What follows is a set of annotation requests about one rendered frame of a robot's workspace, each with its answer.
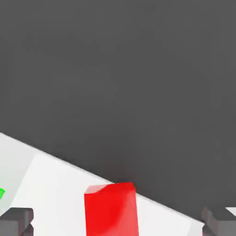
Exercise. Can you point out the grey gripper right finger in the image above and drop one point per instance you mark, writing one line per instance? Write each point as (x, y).
(219, 225)

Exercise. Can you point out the small green cube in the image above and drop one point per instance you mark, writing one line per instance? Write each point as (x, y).
(1, 193)

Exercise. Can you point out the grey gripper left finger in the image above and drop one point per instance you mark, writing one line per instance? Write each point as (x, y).
(14, 221)

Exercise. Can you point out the small red cube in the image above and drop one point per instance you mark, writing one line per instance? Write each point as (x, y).
(110, 210)

